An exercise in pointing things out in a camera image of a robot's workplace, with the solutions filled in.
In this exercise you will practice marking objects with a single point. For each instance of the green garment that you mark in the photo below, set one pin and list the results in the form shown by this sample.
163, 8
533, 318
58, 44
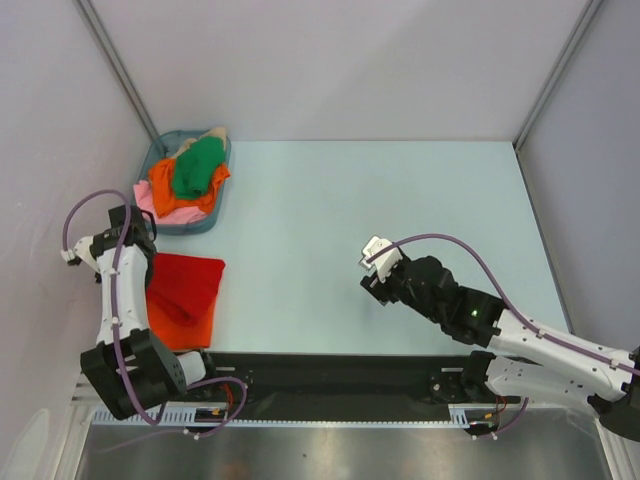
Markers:
195, 167

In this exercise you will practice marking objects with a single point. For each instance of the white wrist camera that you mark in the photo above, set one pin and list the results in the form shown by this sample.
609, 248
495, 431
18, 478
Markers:
81, 253
380, 256

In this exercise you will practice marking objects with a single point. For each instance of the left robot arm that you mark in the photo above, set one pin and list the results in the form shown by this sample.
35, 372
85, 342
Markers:
130, 368

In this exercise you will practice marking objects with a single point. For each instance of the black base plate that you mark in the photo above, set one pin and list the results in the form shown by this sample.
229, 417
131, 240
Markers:
301, 388

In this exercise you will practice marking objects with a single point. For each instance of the left aluminium corner post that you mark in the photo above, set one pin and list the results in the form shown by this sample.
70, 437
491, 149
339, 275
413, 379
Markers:
109, 51

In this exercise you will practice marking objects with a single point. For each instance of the right aluminium corner post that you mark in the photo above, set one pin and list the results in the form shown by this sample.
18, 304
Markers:
560, 67

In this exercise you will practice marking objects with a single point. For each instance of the pink garment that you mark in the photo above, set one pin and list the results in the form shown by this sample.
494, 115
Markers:
170, 215

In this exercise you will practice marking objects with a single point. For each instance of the orange garment in basket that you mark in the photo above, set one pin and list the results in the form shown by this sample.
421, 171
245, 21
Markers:
163, 172

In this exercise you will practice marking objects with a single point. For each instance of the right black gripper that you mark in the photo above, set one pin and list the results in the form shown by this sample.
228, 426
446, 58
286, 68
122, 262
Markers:
379, 289

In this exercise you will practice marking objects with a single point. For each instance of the white slotted cable duct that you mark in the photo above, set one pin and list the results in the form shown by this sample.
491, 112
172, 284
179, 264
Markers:
205, 417

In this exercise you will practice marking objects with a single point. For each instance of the beige garment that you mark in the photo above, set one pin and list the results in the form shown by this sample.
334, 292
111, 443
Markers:
217, 132

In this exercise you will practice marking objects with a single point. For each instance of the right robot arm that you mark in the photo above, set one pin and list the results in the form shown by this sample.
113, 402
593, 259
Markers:
514, 356

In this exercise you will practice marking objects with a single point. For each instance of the aluminium corner post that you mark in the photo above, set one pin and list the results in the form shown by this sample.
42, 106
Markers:
560, 67
109, 51

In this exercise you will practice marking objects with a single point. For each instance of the blue plastic basket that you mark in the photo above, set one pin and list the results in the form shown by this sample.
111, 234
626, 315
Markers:
164, 147

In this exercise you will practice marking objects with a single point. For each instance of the red t shirt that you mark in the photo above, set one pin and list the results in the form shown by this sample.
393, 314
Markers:
184, 287

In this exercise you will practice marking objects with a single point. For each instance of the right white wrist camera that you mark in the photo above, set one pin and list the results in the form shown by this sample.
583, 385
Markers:
380, 256

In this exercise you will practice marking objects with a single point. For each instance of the folded orange t shirt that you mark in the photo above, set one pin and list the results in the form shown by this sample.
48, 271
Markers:
181, 337

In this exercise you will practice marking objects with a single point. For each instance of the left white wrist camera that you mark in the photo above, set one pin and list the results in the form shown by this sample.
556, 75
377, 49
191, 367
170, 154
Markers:
81, 253

